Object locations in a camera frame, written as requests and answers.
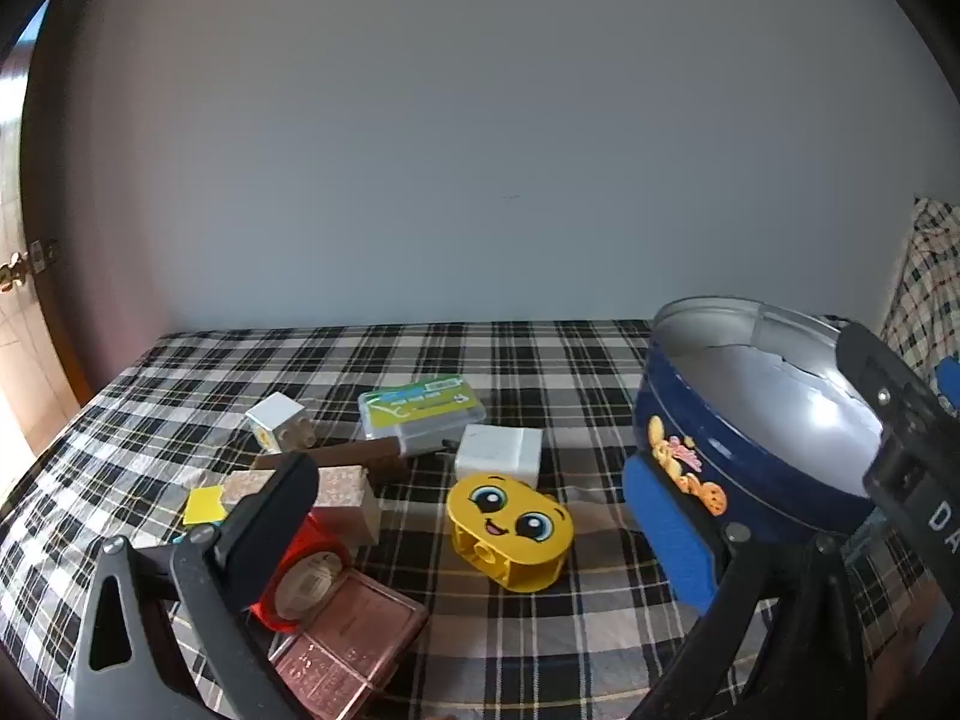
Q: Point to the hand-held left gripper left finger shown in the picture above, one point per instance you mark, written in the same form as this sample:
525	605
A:
262	532

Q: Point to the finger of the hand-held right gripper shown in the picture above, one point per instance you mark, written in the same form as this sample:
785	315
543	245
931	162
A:
949	384
892	405

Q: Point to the tan patterned box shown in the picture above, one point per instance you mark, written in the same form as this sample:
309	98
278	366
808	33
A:
345	491

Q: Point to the wooden door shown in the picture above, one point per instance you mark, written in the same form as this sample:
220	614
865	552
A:
15	165

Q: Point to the white charger adapter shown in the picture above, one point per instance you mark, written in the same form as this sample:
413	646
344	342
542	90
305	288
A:
495	454

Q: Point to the blue round metal tin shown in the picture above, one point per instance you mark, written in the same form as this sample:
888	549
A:
750	390

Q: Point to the beige plaid cloth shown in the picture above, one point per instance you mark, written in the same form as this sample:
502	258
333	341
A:
922	277

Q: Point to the black white plaid blanket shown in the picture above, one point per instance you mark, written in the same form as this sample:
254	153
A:
525	360

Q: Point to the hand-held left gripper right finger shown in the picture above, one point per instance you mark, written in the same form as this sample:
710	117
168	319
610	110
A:
664	532

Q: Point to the yellow smiley toy block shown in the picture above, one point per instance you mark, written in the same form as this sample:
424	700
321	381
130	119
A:
510	517

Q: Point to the yellow cube block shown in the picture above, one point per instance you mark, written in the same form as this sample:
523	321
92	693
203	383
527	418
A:
202	506

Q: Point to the teal bear toy block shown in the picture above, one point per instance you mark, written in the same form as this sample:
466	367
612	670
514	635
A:
178	540

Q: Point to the brown toy piece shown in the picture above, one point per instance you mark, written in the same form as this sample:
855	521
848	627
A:
352	454

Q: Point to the green label floss pick box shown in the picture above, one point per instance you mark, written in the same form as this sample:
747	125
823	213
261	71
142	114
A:
420	405

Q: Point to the red tape roll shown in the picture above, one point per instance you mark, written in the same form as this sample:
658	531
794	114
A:
330	540

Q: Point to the white toy block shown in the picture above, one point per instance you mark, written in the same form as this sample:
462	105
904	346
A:
274	412

